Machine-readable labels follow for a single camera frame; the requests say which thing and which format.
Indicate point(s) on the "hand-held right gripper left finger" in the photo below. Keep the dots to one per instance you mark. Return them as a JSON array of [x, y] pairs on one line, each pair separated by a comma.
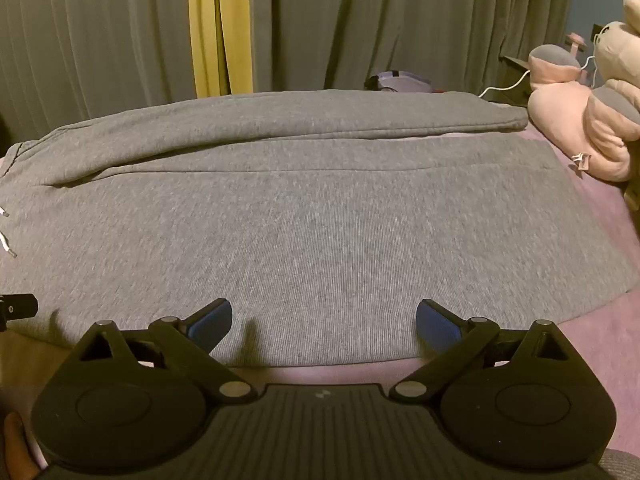
[[214, 321]]

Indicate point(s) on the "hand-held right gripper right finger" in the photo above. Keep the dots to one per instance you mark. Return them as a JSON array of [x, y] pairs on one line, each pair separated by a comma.
[[434, 324]]

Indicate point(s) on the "grey sweat pants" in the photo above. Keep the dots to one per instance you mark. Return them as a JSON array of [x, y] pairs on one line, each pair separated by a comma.
[[300, 220]]

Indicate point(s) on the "cream plush toy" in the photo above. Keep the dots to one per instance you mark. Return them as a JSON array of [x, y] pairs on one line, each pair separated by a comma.
[[620, 45]]

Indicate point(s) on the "yellow curtain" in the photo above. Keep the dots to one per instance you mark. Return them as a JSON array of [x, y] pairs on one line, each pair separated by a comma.
[[220, 30]]

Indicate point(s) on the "dark bedside table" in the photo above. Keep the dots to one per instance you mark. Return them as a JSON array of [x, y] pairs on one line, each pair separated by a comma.
[[517, 77]]

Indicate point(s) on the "pink bed sheet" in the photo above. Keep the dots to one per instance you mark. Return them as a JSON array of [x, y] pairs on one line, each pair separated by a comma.
[[607, 280]]

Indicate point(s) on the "grey curtain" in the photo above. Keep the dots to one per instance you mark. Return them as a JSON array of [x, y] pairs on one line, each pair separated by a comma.
[[390, 20]]

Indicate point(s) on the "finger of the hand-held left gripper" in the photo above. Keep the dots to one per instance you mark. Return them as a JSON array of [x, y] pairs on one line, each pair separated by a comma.
[[22, 305]]

